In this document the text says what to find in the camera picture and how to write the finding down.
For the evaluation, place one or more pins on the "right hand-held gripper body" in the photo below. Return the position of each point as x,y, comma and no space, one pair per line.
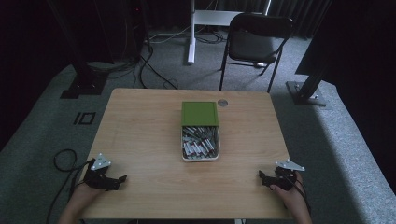
288,177

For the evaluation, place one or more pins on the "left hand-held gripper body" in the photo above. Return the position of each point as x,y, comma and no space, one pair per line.
95,177

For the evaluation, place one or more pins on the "green sliding box lid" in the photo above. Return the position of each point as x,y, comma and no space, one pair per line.
199,113

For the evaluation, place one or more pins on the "person's right hand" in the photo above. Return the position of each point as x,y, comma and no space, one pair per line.
291,196

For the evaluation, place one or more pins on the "person's left hand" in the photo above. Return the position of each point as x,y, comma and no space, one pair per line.
82,194

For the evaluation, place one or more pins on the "pile of batteries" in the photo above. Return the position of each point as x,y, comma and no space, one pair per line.
200,143

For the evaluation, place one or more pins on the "round grey table grommet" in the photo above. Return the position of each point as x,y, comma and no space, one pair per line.
222,102

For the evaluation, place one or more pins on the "black metal stand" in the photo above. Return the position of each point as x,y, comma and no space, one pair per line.
85,77
308,90

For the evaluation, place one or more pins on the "black folding chair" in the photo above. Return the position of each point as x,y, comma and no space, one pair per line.
253,43

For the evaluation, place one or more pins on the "white desk frame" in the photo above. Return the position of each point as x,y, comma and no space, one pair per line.
193,34

